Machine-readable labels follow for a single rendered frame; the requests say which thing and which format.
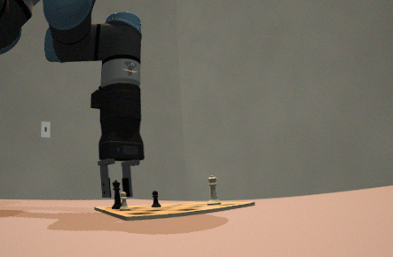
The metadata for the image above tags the black chess queen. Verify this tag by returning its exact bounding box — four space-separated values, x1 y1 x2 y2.
112 180 122 209

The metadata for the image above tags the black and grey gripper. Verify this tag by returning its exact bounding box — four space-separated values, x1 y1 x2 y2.
90 58 145 198

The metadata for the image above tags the white queen chess piece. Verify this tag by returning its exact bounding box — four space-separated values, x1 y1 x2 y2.
207 176 222 206

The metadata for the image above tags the white pawn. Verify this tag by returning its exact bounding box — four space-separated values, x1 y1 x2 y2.
120 191 130 211

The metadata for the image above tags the tan and dark brown chessboard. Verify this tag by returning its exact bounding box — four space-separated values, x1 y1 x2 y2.
94 202 255 221

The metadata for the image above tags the black pawn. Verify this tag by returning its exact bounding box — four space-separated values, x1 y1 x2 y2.
151 191 161 207

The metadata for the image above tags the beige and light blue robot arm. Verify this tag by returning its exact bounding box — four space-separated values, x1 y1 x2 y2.
0 0 142 65

